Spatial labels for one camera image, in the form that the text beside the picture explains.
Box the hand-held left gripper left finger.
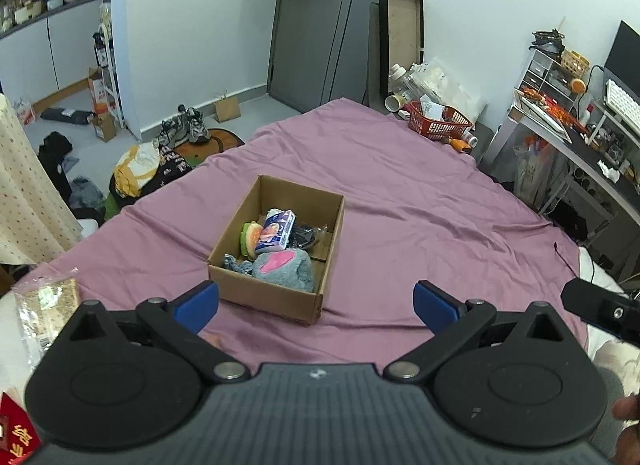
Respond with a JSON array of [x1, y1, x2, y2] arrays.
[[62, 280, 251, 385]]

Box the person's right hand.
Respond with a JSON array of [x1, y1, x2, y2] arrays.
[[612, 391, 640, 422]]

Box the black cable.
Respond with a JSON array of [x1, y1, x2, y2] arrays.
[[552, 242, 583, 278]]

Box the dotted beige cloth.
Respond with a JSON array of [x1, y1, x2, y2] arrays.
[[0, 94, 85, 266]]

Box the white desk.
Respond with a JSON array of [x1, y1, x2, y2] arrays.
[[482, 65, 640, 286]]

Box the grey drawer organizer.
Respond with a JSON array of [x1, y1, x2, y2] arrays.
[[520, 48, 568, 96]]

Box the pink bed sheet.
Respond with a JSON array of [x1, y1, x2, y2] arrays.
[[15, 98, 593, 366]]

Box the grey door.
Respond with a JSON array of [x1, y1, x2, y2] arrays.
[[266, 0, 420, 113]]

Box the brown door mat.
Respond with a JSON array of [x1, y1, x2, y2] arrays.
[[175, 128, 246, 163]]

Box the pack of water bottles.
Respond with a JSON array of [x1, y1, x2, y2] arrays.
[[12, 99, 37, 127]]

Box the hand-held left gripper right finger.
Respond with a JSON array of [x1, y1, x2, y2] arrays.
[[384, 280, 576, 381]]

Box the white keyboard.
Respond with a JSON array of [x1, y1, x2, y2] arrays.
[[603, 79, 640, 142]]

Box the white storage rack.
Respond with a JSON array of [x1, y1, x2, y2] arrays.
[[91, 2, 128, 131]]

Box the small cardboard box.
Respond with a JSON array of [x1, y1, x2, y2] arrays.
[[92, 112, 118, 142]]

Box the small brown paper bag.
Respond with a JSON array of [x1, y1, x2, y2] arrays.
[[214, 91, 242, 122]]

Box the flat cardboard board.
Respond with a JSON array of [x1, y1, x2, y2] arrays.
[[378, 0, 426, 96]]

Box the clear plastic bag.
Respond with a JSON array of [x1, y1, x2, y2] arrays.
[[512, 138, 556, 206]]

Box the black monitor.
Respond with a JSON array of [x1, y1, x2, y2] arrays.
[[603, 20, 640, 91]]

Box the kitchen cabinet with counter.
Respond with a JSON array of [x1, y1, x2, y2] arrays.
[[0, 0, 113, 106]]

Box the wicker basket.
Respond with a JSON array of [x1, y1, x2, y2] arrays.
[[561, 49, 591, 78]]

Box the grey jeans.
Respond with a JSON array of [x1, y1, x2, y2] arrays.
[[69, 176, 106, 211]]

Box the white fluffy bag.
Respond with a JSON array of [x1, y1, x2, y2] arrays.
[[412, 58, 488, 121]]

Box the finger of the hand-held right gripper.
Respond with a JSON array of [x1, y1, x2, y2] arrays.
[[560, 277, 640, 346]]

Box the grey fluffy plush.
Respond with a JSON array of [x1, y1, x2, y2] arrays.
[[251, 248, 316, 293]]

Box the pair of sneakers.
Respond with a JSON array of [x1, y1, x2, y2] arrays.
[[157, 105, 212, 148]]

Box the white blanket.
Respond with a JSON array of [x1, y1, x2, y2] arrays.
[[577, 245, 640, 296]]

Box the black wrapped package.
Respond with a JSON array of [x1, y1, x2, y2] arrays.
[[40, 106, 96, 125]]

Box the clear packet of grains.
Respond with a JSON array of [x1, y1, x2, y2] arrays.
[[11, 277, 82, 371]]

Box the grey knitted cloth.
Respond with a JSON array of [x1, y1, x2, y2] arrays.
[[222, 254, 257, 275]]

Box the yellow and white bag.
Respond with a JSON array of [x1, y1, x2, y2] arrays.
[[114, 142, 162, 197]]

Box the red printed packet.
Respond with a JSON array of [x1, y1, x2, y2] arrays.
[[0, 391, 42, 465]]

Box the black clothes pile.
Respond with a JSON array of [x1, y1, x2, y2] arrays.
[[37, 131, 76, 201]]

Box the black printed garment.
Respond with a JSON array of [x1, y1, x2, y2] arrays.
[[109, 145, 193, 206]]

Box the red plastic basket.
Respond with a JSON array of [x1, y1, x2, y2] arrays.
[[407, 101, 473, 142]]

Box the blue tissue packet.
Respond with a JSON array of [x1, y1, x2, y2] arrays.
[[255, 212, 297, 253]]

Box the clear plastic bottle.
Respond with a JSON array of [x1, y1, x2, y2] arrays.
[[389, 64, 426, 96]]

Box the burger plush toy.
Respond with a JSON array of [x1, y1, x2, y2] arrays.
[[238, 221, 263, 257]]

